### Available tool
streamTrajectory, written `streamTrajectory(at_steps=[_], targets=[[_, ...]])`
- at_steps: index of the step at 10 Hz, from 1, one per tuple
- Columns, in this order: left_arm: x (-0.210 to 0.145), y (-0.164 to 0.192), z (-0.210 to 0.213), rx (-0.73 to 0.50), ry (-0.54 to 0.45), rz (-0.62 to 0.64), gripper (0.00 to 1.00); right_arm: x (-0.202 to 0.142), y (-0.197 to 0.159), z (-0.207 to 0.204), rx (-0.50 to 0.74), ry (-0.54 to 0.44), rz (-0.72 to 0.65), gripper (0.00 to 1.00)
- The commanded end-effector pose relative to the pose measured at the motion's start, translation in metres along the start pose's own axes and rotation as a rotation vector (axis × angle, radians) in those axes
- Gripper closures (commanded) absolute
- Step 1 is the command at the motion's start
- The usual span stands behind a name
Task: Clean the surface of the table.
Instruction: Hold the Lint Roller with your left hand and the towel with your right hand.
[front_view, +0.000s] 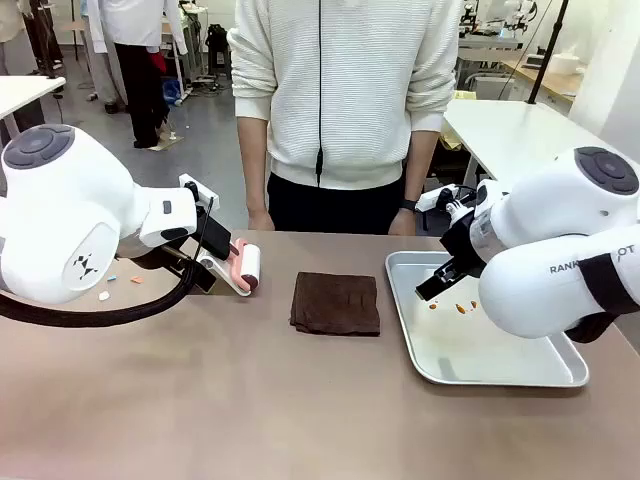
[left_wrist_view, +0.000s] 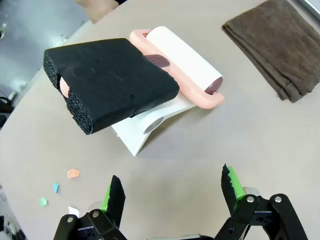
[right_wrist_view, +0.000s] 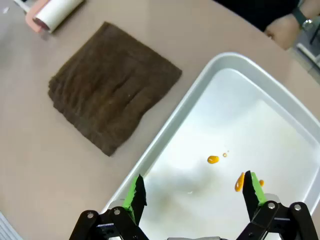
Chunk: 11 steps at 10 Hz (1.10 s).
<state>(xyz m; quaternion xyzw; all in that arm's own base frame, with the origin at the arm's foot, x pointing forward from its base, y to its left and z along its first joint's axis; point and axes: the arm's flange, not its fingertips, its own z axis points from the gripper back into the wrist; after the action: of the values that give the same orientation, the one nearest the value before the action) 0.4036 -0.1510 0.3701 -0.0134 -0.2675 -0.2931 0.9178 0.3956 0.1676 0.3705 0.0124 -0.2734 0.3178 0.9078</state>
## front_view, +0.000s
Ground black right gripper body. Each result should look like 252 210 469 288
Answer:
439 209 490 276

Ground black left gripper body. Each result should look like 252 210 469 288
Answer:
197 211 235 257

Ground brown cloth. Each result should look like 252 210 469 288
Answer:
289 271 382 338

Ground person's right forearm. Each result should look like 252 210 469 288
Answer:
236 115 274 216

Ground person's left forearm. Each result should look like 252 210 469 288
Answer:
399 119 445 206

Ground person's right hand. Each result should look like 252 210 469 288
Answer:
246 207 277 233

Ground person's left hand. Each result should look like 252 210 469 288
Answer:
388 208 418 236

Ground silver metal tray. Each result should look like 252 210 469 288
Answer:
384 250 591 389

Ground black trousers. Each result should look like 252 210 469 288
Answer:
266 169 407 236

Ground large white table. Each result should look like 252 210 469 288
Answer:
442 99 624 191

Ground blue bag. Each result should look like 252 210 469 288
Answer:
161 79 185 107

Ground bystander in white shirt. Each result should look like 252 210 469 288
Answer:
86 0 190 150

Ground wooden workbench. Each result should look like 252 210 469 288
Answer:
499 54 584 107

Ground white knit sweater torso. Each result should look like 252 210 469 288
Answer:
226 0 465 190

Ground black tripod pole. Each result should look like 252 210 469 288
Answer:
527 0 572 105

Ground small white side table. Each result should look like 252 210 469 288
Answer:
0 74 68 146

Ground bystander in dark trousers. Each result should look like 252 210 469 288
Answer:
0 0 66 77

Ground thin black cable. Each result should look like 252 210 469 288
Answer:
195 196 215 262

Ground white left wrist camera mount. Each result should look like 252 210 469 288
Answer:
178 172 219 203

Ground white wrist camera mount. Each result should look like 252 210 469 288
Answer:
178 172 219 203
415 183 460 213

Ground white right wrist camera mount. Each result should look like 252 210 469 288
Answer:
415 183 460 213

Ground thick black braided cable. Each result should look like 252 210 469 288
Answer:
0 249 207 327

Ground black cord on sweater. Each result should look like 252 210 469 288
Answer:
315 0 327 187

